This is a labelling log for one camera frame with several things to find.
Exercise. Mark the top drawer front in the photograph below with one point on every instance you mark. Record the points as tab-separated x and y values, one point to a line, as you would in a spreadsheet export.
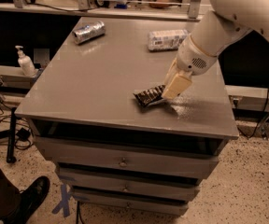
135	159

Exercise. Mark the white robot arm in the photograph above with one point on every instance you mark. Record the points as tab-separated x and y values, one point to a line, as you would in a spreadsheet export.
225	23

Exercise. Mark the drawer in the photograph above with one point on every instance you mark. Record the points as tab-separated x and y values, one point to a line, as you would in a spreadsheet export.
86	179
135	159
127	201

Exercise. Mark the white pump dispenser bottle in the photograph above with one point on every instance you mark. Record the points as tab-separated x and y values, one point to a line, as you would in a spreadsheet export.
25	62

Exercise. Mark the middle drawer front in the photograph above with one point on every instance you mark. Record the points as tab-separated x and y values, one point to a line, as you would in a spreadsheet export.
86	179

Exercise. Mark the bottom drawer front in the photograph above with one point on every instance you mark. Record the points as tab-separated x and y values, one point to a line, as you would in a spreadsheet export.
127	201

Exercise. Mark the black rxbar chocolate bar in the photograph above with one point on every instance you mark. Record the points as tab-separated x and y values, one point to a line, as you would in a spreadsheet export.
150	96

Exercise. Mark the grey drawer cabinet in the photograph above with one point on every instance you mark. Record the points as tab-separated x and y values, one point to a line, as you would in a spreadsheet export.
87	92

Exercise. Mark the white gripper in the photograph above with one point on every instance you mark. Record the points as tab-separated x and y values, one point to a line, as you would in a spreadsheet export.
192	59

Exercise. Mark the crushed silver can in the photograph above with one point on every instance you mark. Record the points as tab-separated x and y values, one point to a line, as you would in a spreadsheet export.
89	31

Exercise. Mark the black shoe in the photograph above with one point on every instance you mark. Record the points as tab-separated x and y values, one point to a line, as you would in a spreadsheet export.
31	199

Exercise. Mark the blue tape cross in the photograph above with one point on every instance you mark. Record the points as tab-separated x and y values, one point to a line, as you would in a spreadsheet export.
63	205

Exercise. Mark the black stand pole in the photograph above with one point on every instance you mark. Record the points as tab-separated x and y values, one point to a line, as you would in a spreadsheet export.
11	138

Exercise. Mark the clear plastic water bottle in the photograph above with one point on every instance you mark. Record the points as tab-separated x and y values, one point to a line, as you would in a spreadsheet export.
166	39

